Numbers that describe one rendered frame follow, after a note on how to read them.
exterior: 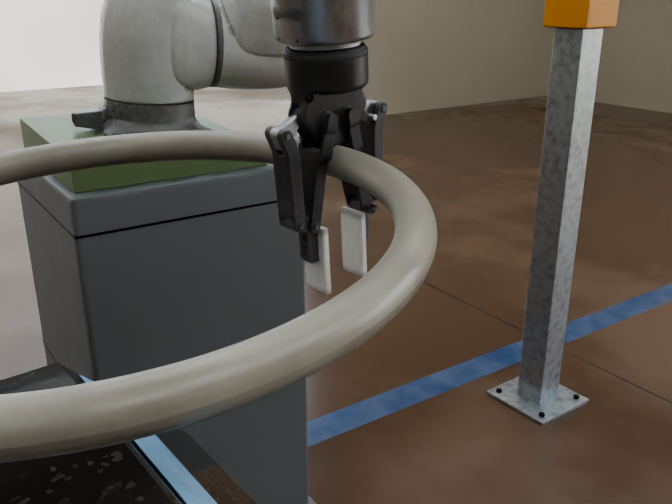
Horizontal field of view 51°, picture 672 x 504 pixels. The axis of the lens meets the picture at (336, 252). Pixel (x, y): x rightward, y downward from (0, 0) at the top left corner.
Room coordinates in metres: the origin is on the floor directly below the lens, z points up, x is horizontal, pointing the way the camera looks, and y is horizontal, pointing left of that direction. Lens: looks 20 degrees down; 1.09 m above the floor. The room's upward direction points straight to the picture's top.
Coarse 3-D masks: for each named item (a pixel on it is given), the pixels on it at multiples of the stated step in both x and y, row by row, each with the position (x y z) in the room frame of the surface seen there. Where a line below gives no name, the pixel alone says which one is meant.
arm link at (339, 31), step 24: (288, 0) 0.61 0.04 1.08; (312, 0) 0.60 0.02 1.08; (336, 0) 0.60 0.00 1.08; (360, 0) 0.61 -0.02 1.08; (288, 24) 0.62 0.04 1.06; (312, 24) 0.60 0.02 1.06; (336, 24) 0.60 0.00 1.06; (360, 24) 0.61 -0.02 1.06; (312, 48) 0.62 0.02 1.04; (336, 48) 0.62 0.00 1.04
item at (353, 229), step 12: (348, 216) 0.68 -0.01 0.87; (360, 216) 0.67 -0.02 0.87; (348, 228) 0.68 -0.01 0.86; (360, 228) 0.67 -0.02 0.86; (348, 240) 0.68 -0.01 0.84; (360, 240) 0.67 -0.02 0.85; (348, 252) 0.68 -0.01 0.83; (360, 252) 0.67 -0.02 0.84; (348, 264) 0.69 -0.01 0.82; (360, 264) 0.67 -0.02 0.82
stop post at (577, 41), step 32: (576, 0) 1.68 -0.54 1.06; (608, 0) 1.70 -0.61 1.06; (576, 32) 1.70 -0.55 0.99; (576, 64) 1.69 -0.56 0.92; (576, 96) 1.68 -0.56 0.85; (544, 128) 1.75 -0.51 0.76; (576, 128) 1.69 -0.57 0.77; (544, 160) 1.74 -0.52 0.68; (576, 160) 1.70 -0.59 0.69; (544, 192) 1.73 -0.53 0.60; (576, 192) 1.71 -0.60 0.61; (544, 224) 1.72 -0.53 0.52; (576, 224) 1.72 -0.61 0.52; (544, 256) 1.71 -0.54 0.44; (544, 288) 1.70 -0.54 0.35; (544, 320) 1.69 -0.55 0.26; (544, 352) 1.69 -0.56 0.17; (512, 384) 1.79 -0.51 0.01; (544, 384) 1.69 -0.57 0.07; (544, 416) 1.63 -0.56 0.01
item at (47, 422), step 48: (48, 144) 0.70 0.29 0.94; (96, 144) 0.71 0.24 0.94; (144, 144) 0.71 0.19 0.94; (192, 144) 0.71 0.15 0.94; (240, 144) 0.70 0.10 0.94; (384, 192) 0.55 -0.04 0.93; (432, 240) 0.44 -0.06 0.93; (384, 288) 0.37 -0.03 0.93; (288, 336) 0.32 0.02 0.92; (336, 336) 0.33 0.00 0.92; (96, 384) 0.28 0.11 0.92; (144, 384) 0.28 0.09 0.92; (192, 384) 0.28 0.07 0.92; (240, 384) 0.29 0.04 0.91; (288, 384) 0.31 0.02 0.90; (0, 432) 0.26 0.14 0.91; (48, 432) 0.26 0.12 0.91; (96, 432) 0.27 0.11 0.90; (144, 432) 0.27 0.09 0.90
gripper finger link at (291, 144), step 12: (288, 132) 0.61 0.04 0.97; (288, 144) 0.61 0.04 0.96; (276, 156) 0.62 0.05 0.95; (288, 156) 0.61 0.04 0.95; (276, 168) 0.62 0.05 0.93; (288, 168) 0.61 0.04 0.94; (300, 168) 0.62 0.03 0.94; (276, 180) 0.62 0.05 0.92; (288, 180) 0.61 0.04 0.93; (300, 180) 0.62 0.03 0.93; (276, 192) 0.63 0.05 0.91; (288, 192) 0.61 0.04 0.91; (300, 192) 0.62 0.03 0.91; (288, 204) 0.62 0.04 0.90; (300, 204) 0.62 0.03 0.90; (288, 216) 0.62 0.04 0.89; (300, 216) 0.62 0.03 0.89; (300, 228) 0.61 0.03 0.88
